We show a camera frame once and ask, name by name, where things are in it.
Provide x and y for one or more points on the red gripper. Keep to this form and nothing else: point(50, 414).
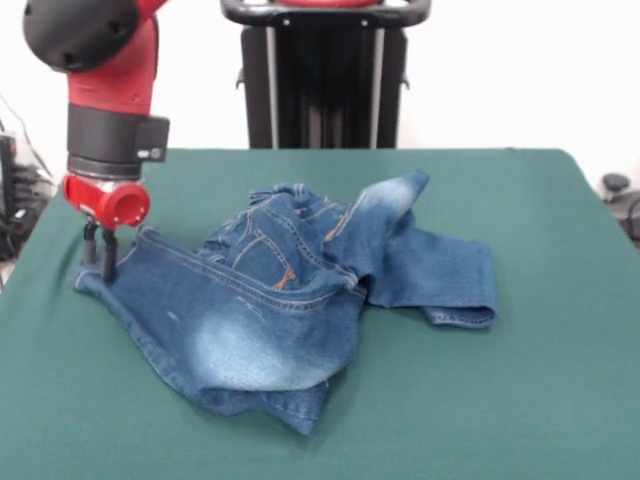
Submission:
point(107, 202)

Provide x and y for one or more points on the blue denim jeans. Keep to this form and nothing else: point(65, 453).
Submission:
point(275, 310)

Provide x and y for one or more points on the black equipment box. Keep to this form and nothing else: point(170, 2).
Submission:
point(6, 160)

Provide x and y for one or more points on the dark green table cloth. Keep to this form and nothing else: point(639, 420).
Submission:
point(450, 400)

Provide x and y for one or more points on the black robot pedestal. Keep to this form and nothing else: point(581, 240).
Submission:
point(325, 75)

